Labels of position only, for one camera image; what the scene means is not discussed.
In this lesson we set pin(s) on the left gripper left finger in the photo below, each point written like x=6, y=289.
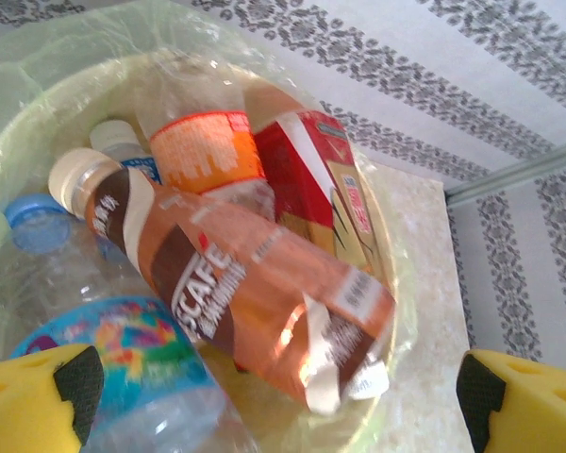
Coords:
x=19, y=410

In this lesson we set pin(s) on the clear bottle dark blue label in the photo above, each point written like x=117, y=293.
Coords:
x=113, y=137

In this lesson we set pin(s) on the clear bottle light blue label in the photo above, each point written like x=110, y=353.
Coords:
x=122, y=340

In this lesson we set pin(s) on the cream plastic bin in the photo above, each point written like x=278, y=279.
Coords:
x=391, y=302

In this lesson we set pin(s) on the bin with plastic liner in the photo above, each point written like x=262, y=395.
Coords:
x=75, y=47

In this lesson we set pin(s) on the tea bottle red gold label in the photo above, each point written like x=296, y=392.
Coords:
x=302, y=165

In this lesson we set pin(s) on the brown coffee bottle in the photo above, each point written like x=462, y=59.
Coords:
x=245, y=292

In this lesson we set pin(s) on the aluminium frame post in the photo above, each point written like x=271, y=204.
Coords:
x=523, y=171

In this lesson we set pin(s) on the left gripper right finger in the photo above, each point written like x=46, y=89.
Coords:
x=537, y=415

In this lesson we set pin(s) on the clear bottle orange label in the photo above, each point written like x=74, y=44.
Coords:
x=203, y=151

